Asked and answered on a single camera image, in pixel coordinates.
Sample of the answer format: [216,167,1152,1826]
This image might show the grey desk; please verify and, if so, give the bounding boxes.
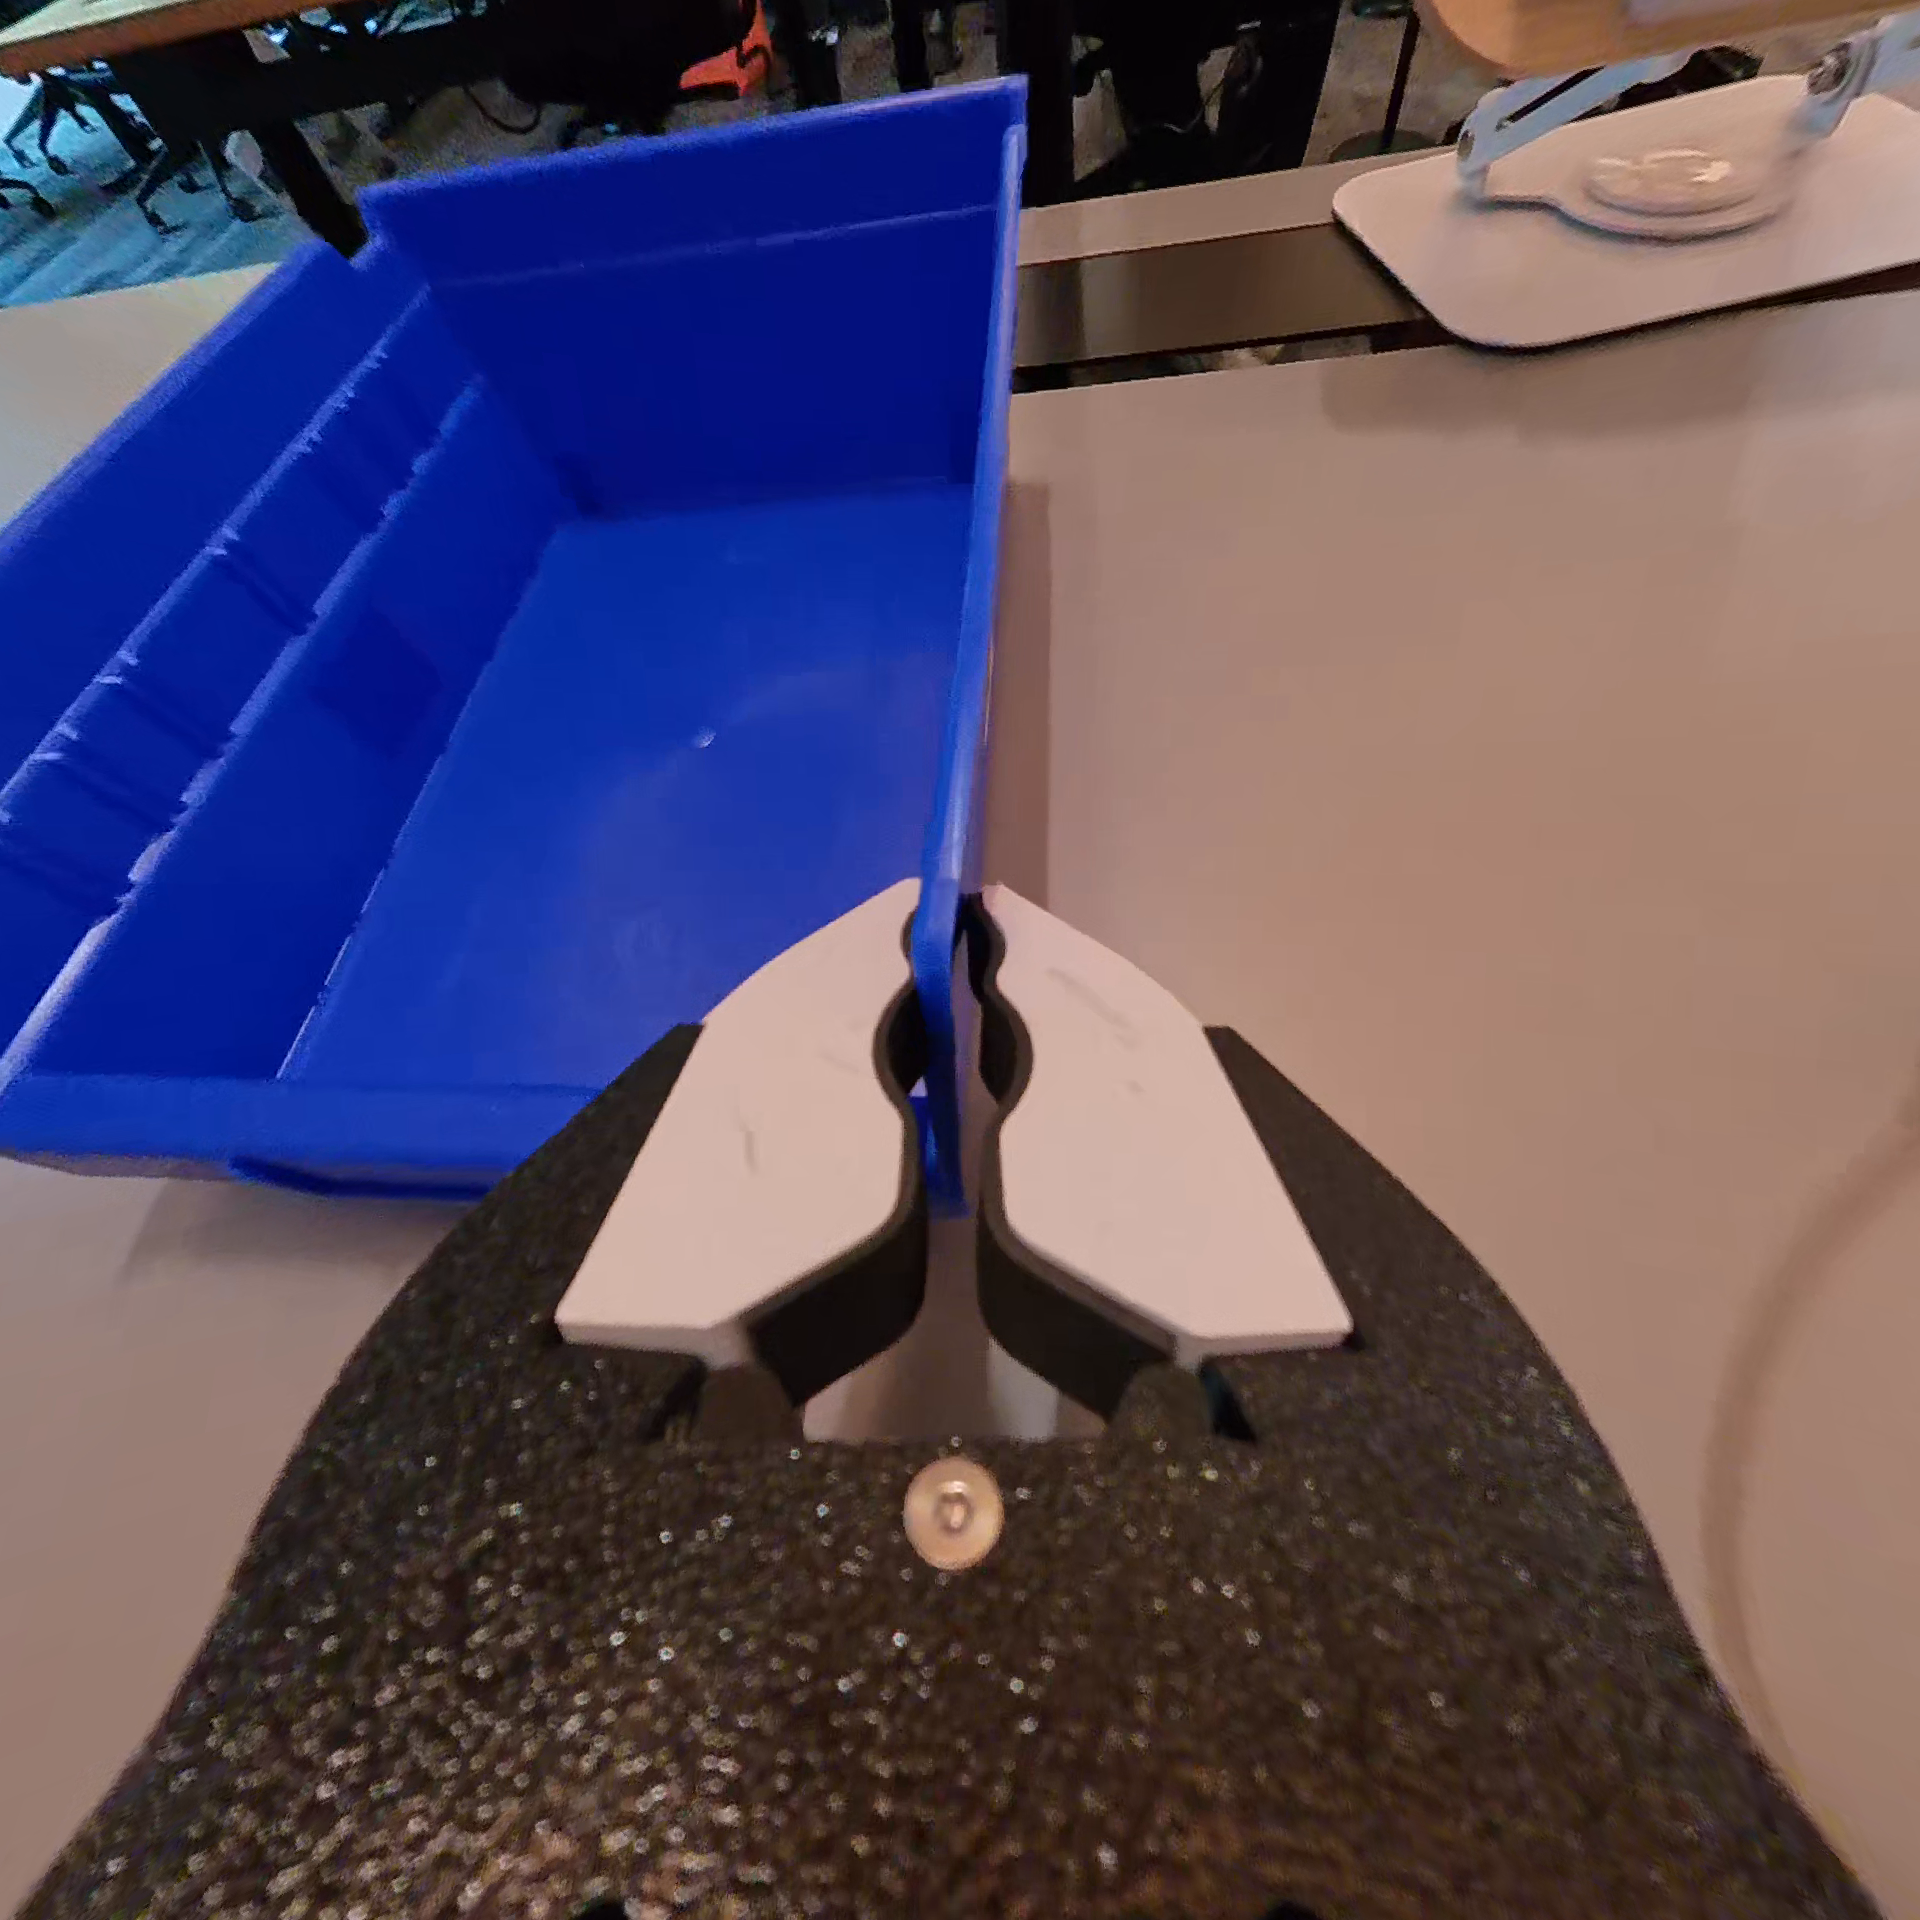
[0,149,1920,1920]

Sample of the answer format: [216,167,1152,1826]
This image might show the background desk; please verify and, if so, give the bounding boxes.
[0,0,395,261]

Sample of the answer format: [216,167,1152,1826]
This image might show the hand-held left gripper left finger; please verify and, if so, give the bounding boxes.
[553,874,931,1409]

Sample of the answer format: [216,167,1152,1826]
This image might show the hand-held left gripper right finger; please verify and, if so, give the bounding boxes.
[963,881,1363,1423]

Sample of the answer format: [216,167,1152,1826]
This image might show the orange black office chair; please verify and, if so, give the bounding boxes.
[676,4,775,103]

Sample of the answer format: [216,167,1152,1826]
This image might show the white stand base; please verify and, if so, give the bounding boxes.
[1328,103,1920,358]

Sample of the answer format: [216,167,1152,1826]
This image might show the blue storage bin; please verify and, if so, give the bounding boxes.
[0,71,1028,1205]

